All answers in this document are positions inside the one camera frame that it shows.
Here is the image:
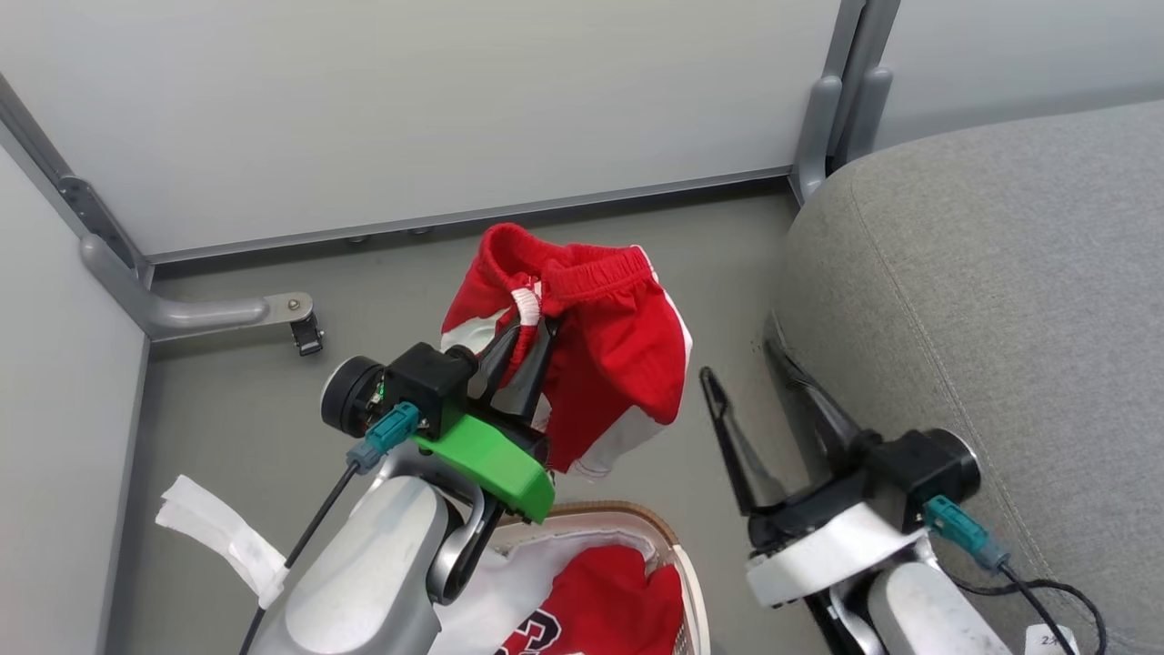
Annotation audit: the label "teal left cable connector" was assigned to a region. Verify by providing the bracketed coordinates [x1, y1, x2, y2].
[346, 401, 422, 475]

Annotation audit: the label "grey slanted partition post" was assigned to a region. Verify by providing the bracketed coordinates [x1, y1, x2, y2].
[0, 73, 154, 285]

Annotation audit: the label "red numbered jersey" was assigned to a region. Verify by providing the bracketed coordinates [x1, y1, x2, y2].
[495, 545, 686, 655]

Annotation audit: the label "teal right cable connector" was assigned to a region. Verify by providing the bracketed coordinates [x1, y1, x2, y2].
[922, 495, 1011, 575]

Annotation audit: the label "white paper tape strip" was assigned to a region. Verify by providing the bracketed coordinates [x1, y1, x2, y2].
[154, 474, 291, 610]

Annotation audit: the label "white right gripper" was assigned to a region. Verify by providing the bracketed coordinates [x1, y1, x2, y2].
[699, 340, 928, 610]

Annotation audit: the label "grey double partition post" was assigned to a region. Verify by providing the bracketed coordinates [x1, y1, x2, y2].
[788, 0, 903, 205]

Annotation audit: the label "red white sports shorts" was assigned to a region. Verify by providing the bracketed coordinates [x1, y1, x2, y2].
[440, 222, 695, 480]

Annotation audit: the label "white paper label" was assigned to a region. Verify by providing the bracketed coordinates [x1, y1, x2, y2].
[1026, 624, 1080, 655]

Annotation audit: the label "grey partition base rail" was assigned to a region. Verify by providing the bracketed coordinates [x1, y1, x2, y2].
[144, 165, 794, 267]

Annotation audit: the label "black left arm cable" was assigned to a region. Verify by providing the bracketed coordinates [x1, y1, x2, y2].
[237, 459, 362, 655]

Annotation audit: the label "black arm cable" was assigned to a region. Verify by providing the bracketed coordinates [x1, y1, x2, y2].
[950, 562, 1108, 655]
[237, 459, 362, 655]

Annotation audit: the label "teal cable connector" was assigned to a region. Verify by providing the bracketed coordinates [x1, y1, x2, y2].
[346, 401, 422, 475]
[922, 495, 1011, 575]

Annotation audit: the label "white garment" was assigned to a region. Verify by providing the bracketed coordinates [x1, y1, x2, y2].
[429, 530, 657, 655]

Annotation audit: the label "black caster wheel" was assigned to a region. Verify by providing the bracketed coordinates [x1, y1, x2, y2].
[290, 311, 326, 358]

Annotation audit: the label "grey partition foot bar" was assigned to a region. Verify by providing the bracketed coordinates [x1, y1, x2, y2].
[79, 233, 316, 344]

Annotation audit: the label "white brown-rimmed laundry basket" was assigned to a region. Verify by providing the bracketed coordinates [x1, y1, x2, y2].
[487, 499, 711, 655]

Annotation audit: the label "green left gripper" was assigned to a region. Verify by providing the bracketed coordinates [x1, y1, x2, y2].
[409, 315, 558, 525]

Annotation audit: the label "grey fabric sofa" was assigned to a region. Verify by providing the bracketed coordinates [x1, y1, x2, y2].
[769, 99, 1164, 655]

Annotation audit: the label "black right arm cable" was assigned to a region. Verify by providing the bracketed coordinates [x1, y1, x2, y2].
[950, 562, 1108, 655]

